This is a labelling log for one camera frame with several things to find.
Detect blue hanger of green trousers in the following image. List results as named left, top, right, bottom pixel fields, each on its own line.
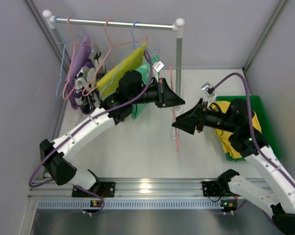
left=98, top=21, right=161, bottom=101

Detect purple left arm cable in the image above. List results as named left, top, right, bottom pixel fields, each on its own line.
left=27, top=50, right=153, bottom=216

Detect green plastic bin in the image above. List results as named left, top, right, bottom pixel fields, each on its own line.
left=216, top=95, right=281, bottom=162

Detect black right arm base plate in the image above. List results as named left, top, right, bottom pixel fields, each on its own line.
left=201, top=180, right=236, bottom=197

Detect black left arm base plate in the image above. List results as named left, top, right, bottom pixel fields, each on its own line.
left=72, top=182, right=115, bottom=198

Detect purple trousers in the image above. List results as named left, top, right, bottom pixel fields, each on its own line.
left=64, top=34, right=92, bottom=110

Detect pink hanger of yellow trousers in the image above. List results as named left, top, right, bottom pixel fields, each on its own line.
left=169, top=64, right=179, bottom=153

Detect green tie-dye trousers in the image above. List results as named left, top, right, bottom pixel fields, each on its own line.
left=131, top=55, right=160, bottom=119

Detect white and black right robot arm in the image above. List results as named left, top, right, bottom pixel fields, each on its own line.
left=172, top=99, right=295, bottom=235

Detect pink hanger of olive trousers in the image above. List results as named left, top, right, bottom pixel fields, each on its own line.
left=81, top=17, right=148, bottom=97

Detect pink hanger of purple trousers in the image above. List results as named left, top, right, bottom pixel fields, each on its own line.
left=61, top=16, right=96, bottom=101

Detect olive yellow trousers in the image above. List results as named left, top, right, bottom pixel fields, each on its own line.
left=97, top=43, right=147, bottom=95

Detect silver clothes rack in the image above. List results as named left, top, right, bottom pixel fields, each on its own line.
left=42, top=9, right=185, bottom=141

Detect camouflage trousers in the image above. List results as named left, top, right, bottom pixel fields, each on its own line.
left=74, top=46, right=107, bottom=115

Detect aluminium mounting rail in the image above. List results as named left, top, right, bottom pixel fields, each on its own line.
left=28, top=179, right=271, bottom=215

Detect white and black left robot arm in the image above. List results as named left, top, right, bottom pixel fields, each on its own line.
left=39, top=70, right=185, bottom=189

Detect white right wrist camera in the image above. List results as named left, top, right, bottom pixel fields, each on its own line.
left=201, top=82, right=216, bottom=105

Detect empty light blue hanger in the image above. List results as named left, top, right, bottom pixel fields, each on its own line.
left=53, top=15, right=86, bottom=98

